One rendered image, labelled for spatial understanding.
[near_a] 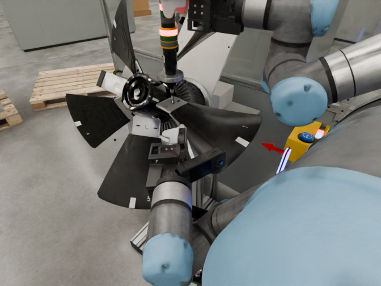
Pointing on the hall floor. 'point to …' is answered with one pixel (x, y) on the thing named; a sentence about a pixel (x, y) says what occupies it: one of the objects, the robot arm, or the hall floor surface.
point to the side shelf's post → (214, 186)
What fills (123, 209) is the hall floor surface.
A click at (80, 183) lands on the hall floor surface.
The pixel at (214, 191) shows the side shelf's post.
